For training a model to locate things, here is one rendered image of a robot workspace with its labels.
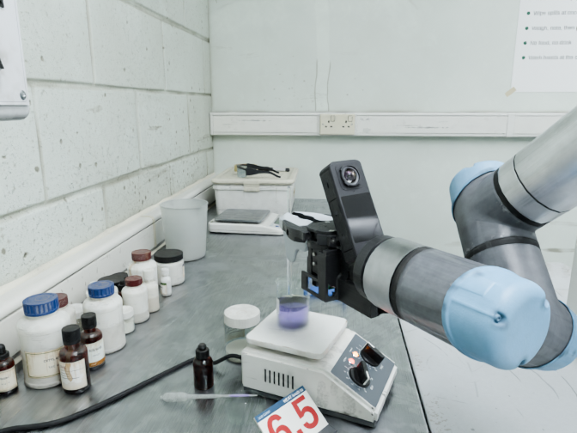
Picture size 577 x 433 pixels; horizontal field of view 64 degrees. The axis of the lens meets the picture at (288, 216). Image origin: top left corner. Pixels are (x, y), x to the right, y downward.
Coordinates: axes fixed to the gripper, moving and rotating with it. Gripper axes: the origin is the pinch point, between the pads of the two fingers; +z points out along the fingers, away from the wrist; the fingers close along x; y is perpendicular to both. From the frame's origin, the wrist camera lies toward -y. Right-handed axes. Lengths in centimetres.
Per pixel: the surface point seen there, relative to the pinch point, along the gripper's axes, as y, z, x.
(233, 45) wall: -40, 137, 54
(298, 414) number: 23.7, -9.9, -4.7
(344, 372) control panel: 20.3, -9.4, 2.9
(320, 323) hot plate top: 17.3, -0.8, 4.9
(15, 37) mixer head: -18.2, -23.9, -31.2
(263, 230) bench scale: 24, 74, 34
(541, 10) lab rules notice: -51, 64, 152
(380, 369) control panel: 22.4, -8.9, 9.9
